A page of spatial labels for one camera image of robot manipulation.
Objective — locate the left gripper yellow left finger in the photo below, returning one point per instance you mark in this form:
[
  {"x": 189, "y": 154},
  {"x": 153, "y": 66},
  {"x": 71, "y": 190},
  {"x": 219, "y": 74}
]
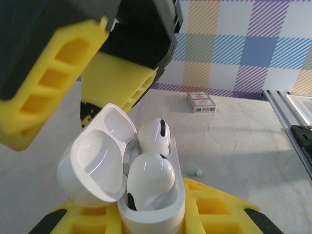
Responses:
[{"x": 73, "y": 221}]

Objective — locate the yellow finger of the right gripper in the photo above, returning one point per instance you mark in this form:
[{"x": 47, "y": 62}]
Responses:
[
  {"x": 36, "y": 97},
  {"x": 117, "y": 80}
]

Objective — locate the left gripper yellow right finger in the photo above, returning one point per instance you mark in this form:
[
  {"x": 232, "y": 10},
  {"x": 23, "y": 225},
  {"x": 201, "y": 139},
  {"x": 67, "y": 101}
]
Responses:
[{"x": 214, "y": 212}]

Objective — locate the playing card box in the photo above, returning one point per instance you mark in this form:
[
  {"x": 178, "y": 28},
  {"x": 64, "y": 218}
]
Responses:
[{"x": 201, "y": 101}]

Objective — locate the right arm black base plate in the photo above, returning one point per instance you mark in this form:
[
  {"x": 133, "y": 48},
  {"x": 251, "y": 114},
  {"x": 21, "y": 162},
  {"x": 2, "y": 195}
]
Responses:
[{"x": 303, "y": 146}]

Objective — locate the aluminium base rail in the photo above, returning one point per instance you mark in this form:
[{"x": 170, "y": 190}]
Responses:
[{"x": 280, "y": 107}]

